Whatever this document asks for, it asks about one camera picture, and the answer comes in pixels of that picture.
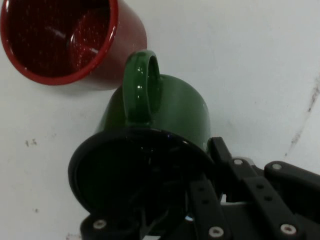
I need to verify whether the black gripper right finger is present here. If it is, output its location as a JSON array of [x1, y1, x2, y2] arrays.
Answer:
[[210, 136, 320, 240]]

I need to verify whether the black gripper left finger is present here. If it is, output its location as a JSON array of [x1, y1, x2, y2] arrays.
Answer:
[[79, 178, 233, 240]]

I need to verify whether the green enamel mug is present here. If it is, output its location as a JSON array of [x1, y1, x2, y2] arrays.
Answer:
[[67, 49, 216, 237]]

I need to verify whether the red enamel mug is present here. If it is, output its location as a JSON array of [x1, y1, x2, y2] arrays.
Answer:
[[0, 0, 149, 92]]

